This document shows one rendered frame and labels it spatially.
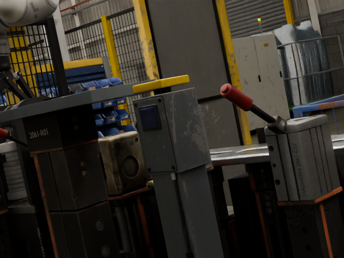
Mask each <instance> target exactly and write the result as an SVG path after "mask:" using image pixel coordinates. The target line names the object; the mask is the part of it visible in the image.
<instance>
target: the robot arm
mask: <svg viewBox="0 0 344 258"><path fill-rule="evenodd" d="M58 4H59V0H0V90H4V89H8V90H10V91H11V92H12V93H13V94H15V95H16V96H17V97H18V98H19V99H20V100H21V101H22V100H25V99H29V98H34V97H36V96H35V95H34V93H33V92H32V90H31V89H30V87H29V86H28V84H27V83H26V81H25V80H24V78H23V75H22V72H21V71H18V72H15V73H12V72H11V64H10V59H9V56H7V55H8V54H10V47H9V42H8V36H7V31H8V30H9V29H11V28H13V27H17V26H25V25H29V24H32V23H35V22H38V21H41V20H43V19H46V18H47V17H49V16H50V15H52V14H53V13H54V12H55V11H56V9H57V7H58ZM13 78H14V79H15V80H16V82H17V84H18V85H19V86H20V88H21V89H22V90H20V89H19V88H18V87H17V85H16V84H15V83H14V82H13V81H12V80H13Z"/></svg>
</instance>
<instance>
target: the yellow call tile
mask: <svg viewBox="0 0 344 258"><path fill-rule="evenodd" d="M186 83H189V76H188V75H183V76H177V77H171V78H165V79H160V80H155V81H151V82H147V83H142V84H138V85H134V86H133V92H134V94H137V93H142V92H148V91H153V92H154V95H159V94H164V93H169V92H172V91H171V87H173V86H176V85H181V84H186Z"/></svg>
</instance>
